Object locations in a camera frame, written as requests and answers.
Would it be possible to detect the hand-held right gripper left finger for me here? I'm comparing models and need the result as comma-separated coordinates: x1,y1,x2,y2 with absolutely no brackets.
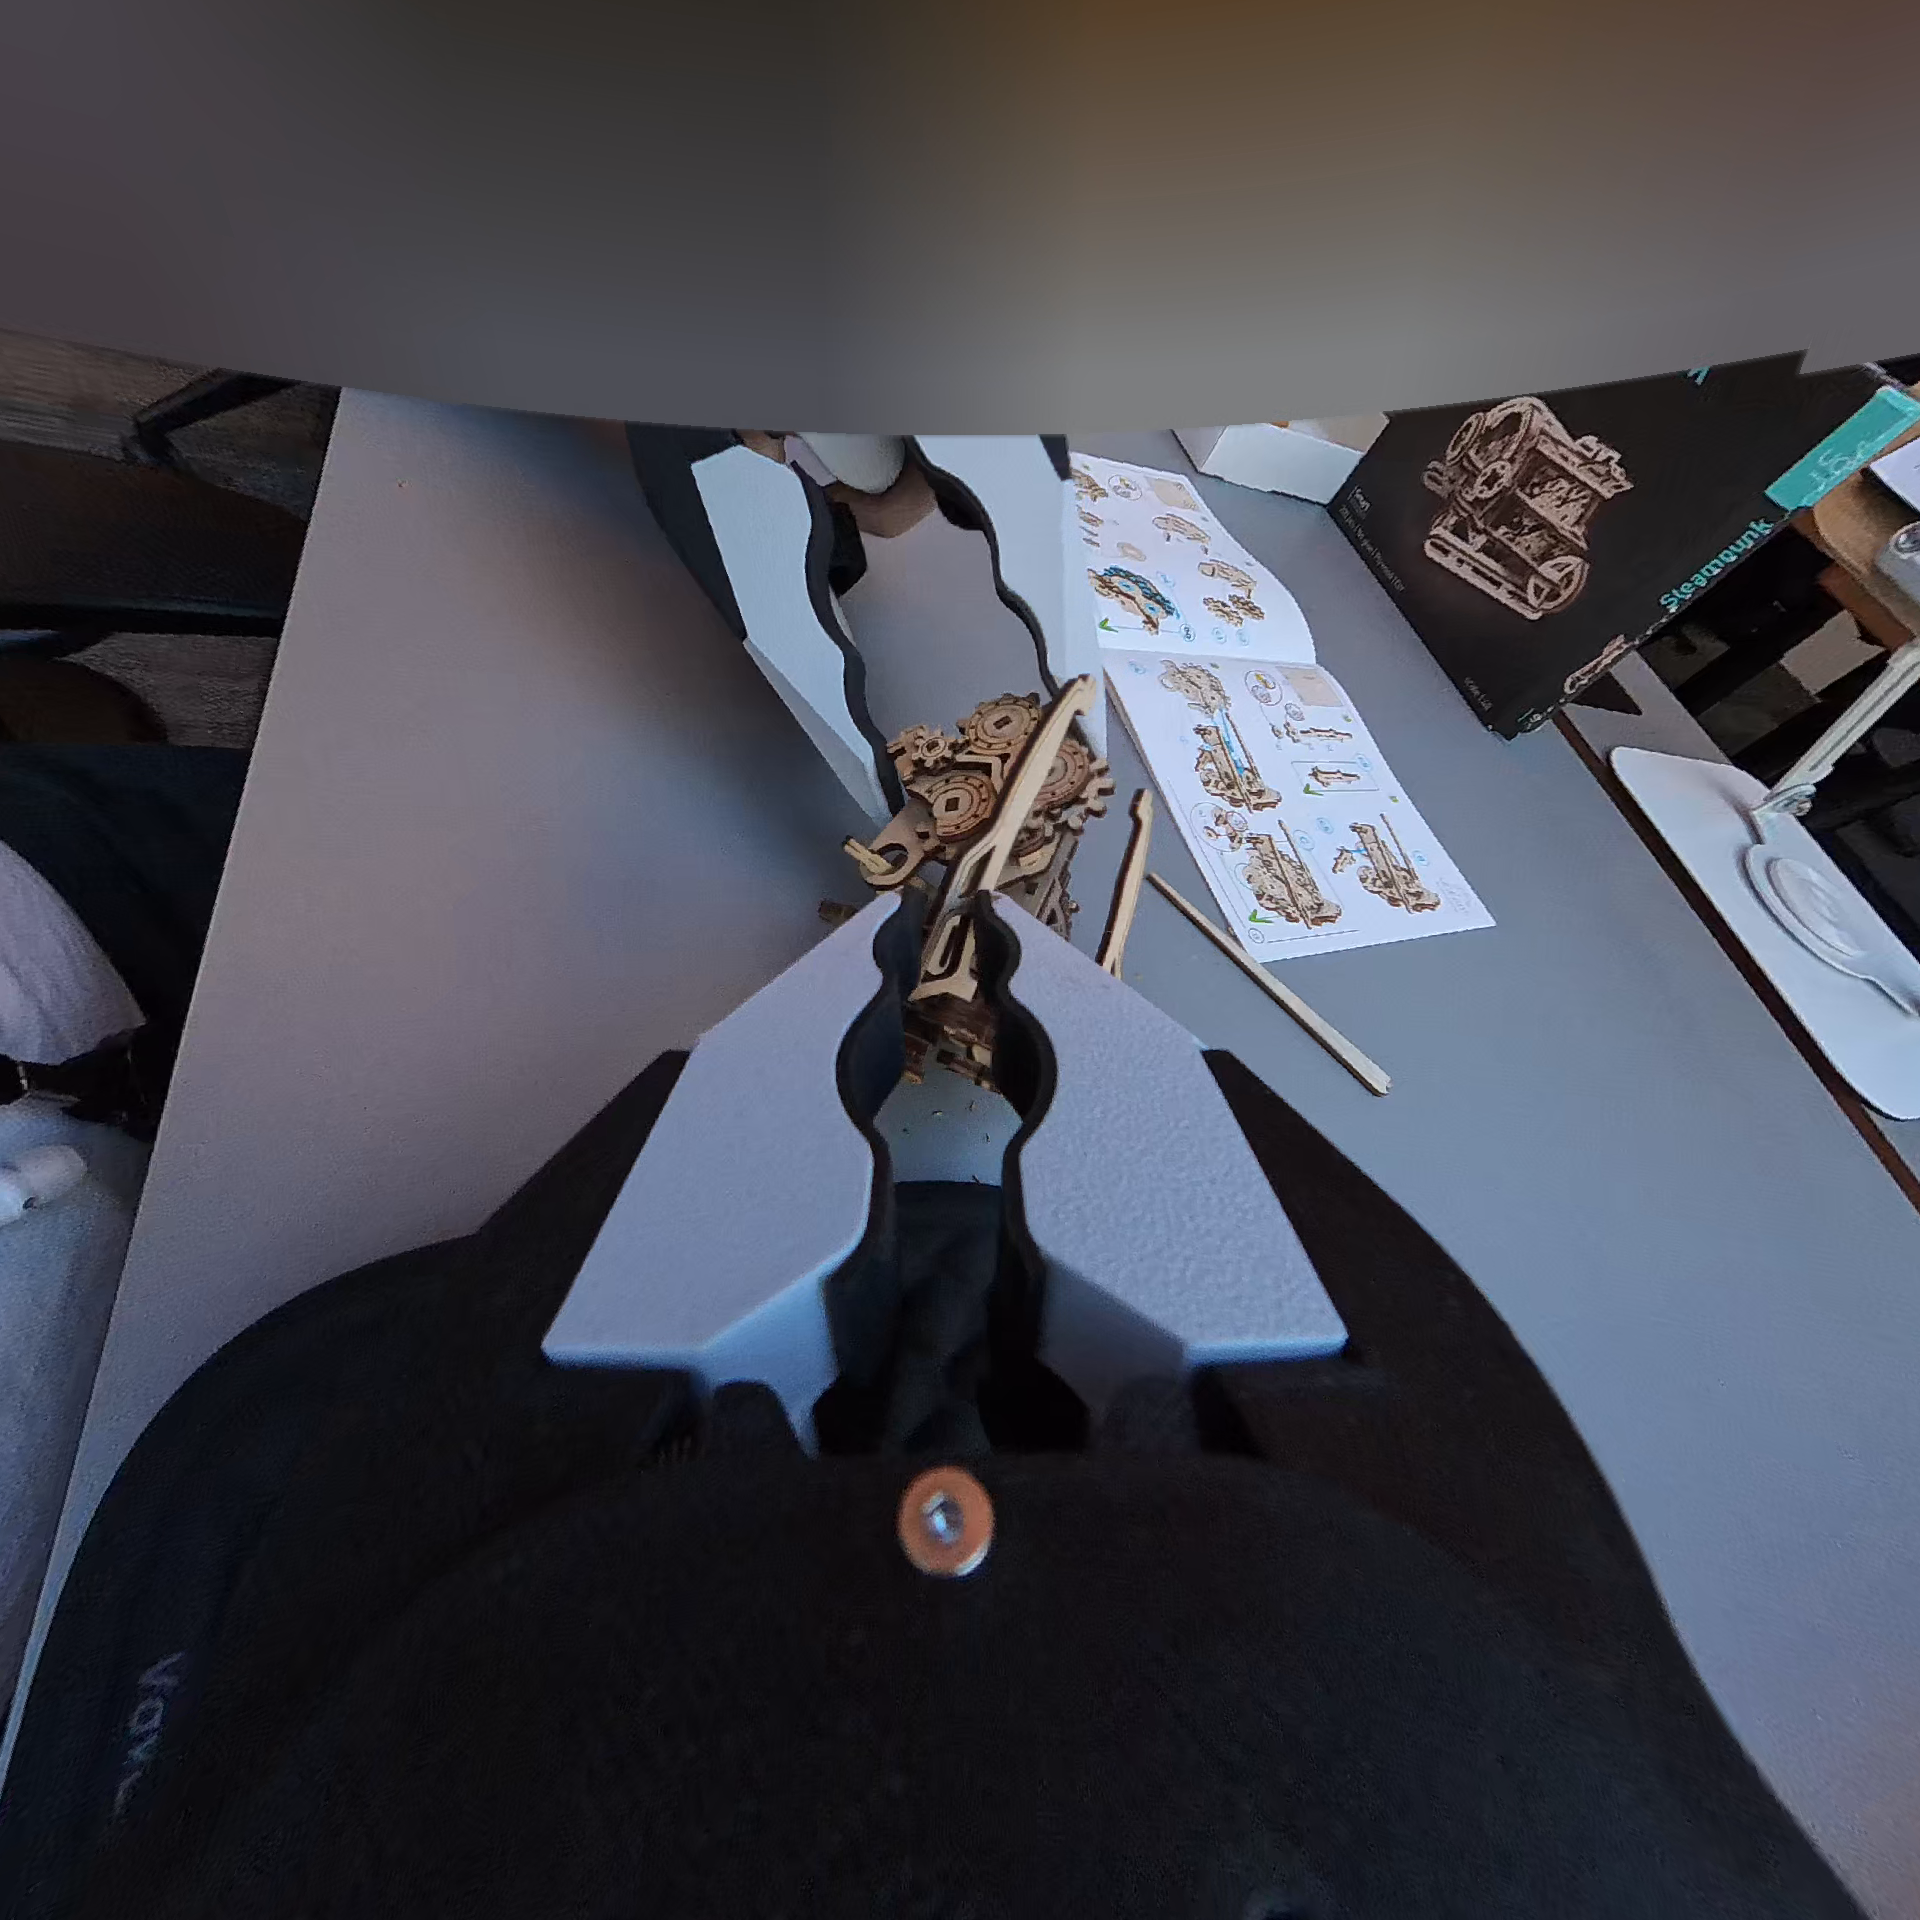
538,891,910,1403

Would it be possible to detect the thin dark wooden strip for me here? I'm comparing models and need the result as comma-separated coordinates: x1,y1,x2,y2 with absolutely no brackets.
1097,789,1158,978

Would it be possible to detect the white stand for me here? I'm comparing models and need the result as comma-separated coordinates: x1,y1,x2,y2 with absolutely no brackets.
1608,643,1920,1122

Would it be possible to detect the person's clothing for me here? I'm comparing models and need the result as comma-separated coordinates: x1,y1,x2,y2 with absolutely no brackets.
0,737,255,1652

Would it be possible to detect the assembly instruction booklet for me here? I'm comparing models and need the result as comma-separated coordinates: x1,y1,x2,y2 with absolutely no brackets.
1062,451,1498,964

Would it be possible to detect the thin light wooden stick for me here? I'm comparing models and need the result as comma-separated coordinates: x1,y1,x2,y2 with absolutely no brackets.
1144,874,1392,1096

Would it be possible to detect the white cardboard box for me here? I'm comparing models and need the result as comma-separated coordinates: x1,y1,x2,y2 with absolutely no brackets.
1175,423,1390,505

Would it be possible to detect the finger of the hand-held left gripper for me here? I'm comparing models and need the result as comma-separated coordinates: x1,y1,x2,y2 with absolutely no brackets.
626,423,904,831
903,432,1115,761

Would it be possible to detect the wooden gear model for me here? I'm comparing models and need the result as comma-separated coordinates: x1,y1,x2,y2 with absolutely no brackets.
815,691,1119,1087

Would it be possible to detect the curved wooden model part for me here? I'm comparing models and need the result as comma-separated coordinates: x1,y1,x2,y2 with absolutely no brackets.
912,675,1098,1028

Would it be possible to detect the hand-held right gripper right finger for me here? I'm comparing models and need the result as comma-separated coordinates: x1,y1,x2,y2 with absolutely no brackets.
977,891,1349,1391

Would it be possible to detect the black model kit box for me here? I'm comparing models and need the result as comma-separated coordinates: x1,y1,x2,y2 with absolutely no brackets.
1328,349,1920,740

